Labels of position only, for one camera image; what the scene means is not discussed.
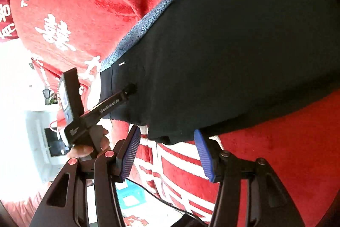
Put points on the black pants with grey waistband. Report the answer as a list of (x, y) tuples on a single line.
[(225, 56)]

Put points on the small dark object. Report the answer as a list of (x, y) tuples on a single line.
[(47, 95)]

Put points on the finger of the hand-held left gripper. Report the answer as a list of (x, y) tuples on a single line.
[(130, 90)]

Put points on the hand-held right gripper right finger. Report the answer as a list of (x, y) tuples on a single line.
[(204, 155)]

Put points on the person's left hand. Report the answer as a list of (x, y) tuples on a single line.
[(105, 142)]

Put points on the red printed blanket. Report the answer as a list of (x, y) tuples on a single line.
[(79, 3)]

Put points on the teal plastic stool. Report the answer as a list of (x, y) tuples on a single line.
[(131, 196)]

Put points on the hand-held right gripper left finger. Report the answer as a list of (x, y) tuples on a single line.
[(130, 155)]

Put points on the white cabinet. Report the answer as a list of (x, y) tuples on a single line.
[(37, 142)]

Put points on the dark red printed pillow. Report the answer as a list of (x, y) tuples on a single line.
[(6, 17)]

